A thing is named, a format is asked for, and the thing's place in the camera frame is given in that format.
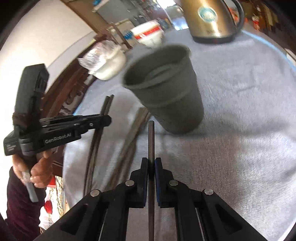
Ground dark grey utensil holder cup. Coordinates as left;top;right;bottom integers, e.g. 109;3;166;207
122;45;204;134

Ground dark maroon left sleeve forearm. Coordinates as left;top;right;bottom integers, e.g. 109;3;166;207
4;169;46;240

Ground white tub with plastic bag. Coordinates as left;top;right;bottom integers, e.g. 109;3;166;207
78;40;126;81

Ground grey blue table cloth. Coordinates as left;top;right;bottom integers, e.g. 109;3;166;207
63;30;295;240

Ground gold electric kettle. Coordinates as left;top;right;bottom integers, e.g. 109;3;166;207
181;0;245;44

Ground dark chopstick middle bundle one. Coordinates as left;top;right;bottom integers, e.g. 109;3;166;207
105;108;147;190

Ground person's left hand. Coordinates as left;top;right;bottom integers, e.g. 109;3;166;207
12;150;53;188

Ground carved dark wooden chair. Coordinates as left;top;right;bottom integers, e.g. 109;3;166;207
40;22;130;172

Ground white red stacked bowls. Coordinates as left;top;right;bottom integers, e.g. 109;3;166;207
131;20;164;48

